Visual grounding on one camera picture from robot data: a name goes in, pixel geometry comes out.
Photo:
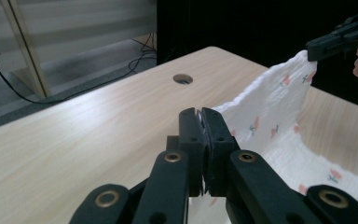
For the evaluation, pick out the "wooden wall post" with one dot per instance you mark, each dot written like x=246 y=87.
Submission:
x=28 y=53

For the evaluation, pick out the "white patterned cloth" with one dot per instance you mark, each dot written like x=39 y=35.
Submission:
x=270 y=105

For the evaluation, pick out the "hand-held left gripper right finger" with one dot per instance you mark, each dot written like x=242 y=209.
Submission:
x=219 y=146

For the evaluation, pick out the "black curtain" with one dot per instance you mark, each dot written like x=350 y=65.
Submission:
x=245 y=28

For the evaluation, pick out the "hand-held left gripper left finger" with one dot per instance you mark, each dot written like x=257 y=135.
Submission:
x=195 y=146

